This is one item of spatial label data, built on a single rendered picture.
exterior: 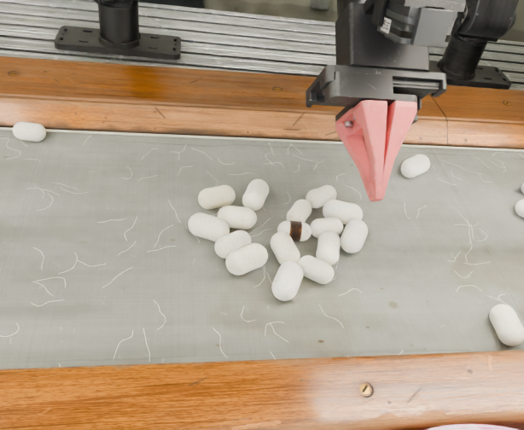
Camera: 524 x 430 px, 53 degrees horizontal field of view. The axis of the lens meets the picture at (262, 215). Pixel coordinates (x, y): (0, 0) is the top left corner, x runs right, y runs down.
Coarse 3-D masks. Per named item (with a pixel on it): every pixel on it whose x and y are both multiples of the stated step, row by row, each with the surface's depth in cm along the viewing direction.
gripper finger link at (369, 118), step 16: (352, 112) 42; (368, 112) 40; (384, 112) 40; (336, 128) 46; (352, 128) 45; (368, 128) 41; (384, 128) 41; (352, 144) 45; (368, 144) 41; (384, 144) 41; (368, 160) 44; (368, 176) 43; (368, 192) 43
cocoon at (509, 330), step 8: (496, 312) 43; (504, 312) 43; (512, 312) 43; (496, 320) 43; (504, 320) 42; (512, 320) 42; (496, 328) 43; (504, 328) 42; (512, 328) 41; (520, 328) 41; (504, 336) 42; (512, 336) 41; (520, 336) 41; (512, 344) 42
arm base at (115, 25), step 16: (112, 16) 81; (128, 16) 82; (64, 32) 86; (80, 32) 87; (96, 32) 88; (112, 32) 83; (128, 32) 84; (64, 48) 84; (80, 48) 84; (96, 48) 84; (112, 48) 84; (128, 48) 85; (144, 48) 86; (160, 48) 87; (176, 48) 88
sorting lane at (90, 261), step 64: (0, 128) 55; (0, 192) 48; (64, 192) 49; (128, 192) 50; (192, 192) 51; (448, 192) 57; (512, 192) 59; (0, 256) 42; (64, 256) 43; (128, 256) 44; (192, 256) 45; (384, 256) 48; (448, 256) 50; (512, 256) 51; (0, 320) 38; (64, 320) 39; (128, 320) 39; (192, 320) 40; (256, 320) 41; (320, 320) 42; (384, 320) 43; (448, 320) 44
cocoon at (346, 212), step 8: (336, 200) 50; (328, 208) 50; (336, 208) 50; (344, 208) 50; (352, 208) 50; (360, 208) 50; (328, 216) 50; (336, 216) 50; (344, 216) 50; (352, 216) 49; (360, 216) 50
